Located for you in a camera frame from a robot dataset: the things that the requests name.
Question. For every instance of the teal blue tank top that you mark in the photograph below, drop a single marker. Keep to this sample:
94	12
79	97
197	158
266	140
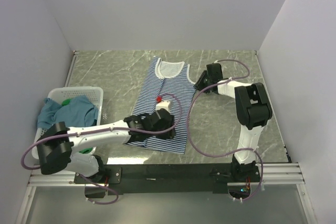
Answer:
79	112

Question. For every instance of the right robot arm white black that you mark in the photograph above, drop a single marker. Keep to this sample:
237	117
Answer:
253	112

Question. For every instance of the green tank top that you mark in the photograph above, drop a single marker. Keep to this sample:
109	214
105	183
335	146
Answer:
66	102

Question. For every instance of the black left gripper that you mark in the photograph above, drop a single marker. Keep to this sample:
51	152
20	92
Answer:
167	135

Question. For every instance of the white plastic laundry basket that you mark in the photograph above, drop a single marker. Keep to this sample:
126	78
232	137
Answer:
94	94

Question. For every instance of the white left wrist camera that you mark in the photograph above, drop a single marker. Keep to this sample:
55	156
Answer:
162	103

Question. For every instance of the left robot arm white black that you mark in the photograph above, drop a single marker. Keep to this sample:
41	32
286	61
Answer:
60	147

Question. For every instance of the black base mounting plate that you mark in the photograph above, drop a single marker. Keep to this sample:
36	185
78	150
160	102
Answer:
178	178

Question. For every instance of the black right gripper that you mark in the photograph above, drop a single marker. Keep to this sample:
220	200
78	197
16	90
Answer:
199	85

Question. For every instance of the blue white striped tank top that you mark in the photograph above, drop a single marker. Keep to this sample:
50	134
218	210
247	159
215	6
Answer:
166	85

